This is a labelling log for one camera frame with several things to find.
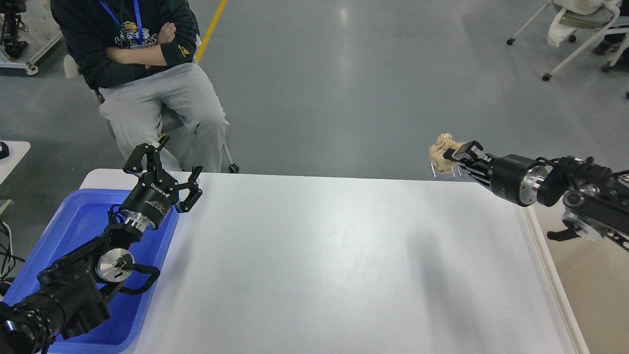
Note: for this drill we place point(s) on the white cart with equipment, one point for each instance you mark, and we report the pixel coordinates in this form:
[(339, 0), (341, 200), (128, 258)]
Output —
[(28, 32)]

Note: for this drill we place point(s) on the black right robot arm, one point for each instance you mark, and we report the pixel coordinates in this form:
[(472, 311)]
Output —
[(595, 198)]

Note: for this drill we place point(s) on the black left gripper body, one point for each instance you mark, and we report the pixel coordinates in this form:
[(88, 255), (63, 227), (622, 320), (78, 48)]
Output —
[(153, 197)]

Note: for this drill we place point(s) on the white side table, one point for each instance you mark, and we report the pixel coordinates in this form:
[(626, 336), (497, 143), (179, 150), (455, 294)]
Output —
[(16, 151)]

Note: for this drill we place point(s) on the blue plastic bin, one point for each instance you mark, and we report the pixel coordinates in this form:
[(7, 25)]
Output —
[(82, 216)]

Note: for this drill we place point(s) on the left metal floor plate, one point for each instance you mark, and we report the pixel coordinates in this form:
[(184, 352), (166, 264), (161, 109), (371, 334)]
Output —
[(450, 174)]

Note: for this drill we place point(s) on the seated person dark hoodie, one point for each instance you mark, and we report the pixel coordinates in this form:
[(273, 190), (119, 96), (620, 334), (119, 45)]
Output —
[(140, 56)]

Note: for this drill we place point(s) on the white chair under person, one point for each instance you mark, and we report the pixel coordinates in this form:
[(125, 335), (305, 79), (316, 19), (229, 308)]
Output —
[(169, 119)]

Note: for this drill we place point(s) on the beige plastic bin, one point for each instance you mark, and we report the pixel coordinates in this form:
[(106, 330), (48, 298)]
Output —
[(590, 283)]

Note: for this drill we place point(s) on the beige paper ball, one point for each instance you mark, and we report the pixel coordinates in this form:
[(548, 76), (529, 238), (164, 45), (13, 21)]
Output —
[(437, 150)]

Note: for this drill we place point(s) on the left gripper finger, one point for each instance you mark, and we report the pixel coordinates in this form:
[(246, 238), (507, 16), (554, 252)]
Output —
[(146, 157), (192, 185)]

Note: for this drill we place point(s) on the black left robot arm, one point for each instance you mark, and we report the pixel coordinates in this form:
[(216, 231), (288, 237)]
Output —
[(75, 290)]

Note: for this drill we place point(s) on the white rolling chair frame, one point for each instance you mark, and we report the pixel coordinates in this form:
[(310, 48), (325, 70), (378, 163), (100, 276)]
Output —
[(601, 17)]

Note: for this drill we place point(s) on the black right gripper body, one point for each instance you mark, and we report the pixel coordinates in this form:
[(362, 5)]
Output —
[(516, 178)]

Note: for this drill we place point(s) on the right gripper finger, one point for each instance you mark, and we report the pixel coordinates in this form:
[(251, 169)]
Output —
[(485, 168), (472, 152)]

